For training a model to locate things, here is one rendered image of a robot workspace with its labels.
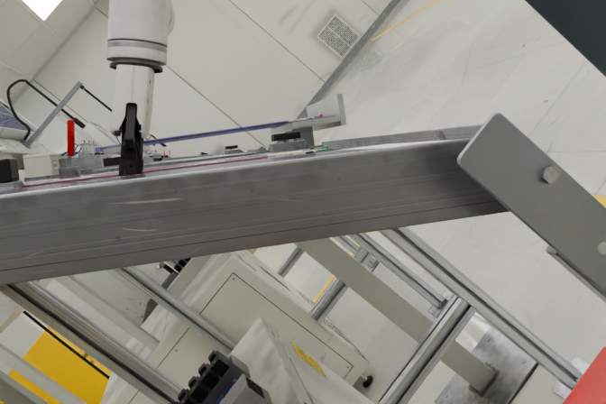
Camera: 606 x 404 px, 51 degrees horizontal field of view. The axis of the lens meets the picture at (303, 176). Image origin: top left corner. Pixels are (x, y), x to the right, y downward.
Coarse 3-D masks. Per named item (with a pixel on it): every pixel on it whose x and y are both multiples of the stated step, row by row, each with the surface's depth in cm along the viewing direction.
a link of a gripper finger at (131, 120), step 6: (132, 108) 89; (132, 114) 88; (126, 120) 88; (132, 120) 88; (126, 126) 88; (132, 126) 88; (126, 132) 88; (132, 132) 88; (126, 138) 87; (132, 138) 87; (126, 144) 88; (132, 144) 88
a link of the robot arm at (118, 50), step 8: (120, 40) 89; (128, 40) 89; (112, 48) 90; (120, 48) 89; (128, 48) 89; (136, 48) 89; (144, 48) 89; (152, 48) 90; (160, 48) 91; (112, 56) 90; (120, 56) 89; (128, 56) 89; (136, 56) 89; (144, 56) 89; (152, 56) 90; (160, 56) 91; (152, 64) 91; (160, 64) 94
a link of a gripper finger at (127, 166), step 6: (126, 150) 90; (132, 150) 90; (126, 156) 91; (132, 156) 91; (120, 162) 92; (126, 162) 91; (132, 162) 91; (138, 162) 92; (120, 168) 92; (126, 168) 91; (132, 168) 91; (138, 168) 92; (120, 174) 92; (126, 174) 91; (132, 174) 91
